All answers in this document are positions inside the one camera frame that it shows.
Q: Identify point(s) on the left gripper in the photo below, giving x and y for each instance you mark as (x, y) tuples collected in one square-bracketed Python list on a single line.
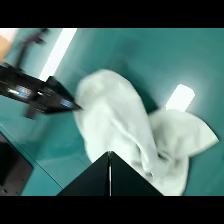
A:
[(20, 87)]

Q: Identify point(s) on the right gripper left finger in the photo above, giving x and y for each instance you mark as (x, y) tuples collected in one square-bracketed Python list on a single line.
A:
[(95, 181)]

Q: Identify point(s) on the white garment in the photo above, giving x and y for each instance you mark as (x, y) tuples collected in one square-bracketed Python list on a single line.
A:
[(113, 116)]

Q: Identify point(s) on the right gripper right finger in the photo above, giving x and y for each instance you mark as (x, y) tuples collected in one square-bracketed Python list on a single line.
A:
[(128, 181)]

